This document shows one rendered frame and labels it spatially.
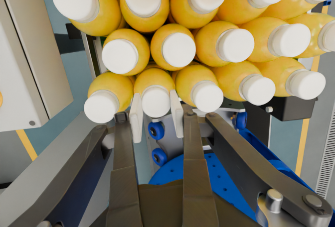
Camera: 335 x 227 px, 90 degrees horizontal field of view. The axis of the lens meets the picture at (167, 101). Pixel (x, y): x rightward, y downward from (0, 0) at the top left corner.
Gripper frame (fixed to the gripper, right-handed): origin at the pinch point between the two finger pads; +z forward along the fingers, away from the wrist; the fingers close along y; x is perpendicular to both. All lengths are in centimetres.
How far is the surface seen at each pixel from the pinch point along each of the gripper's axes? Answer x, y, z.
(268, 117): -58, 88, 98
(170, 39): 7.6, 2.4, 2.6
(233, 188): -19.2, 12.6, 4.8
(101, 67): 2.6, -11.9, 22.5
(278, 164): -64, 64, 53
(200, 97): 0.2, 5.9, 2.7
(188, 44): 6.9, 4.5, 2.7
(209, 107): -1.4, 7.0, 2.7
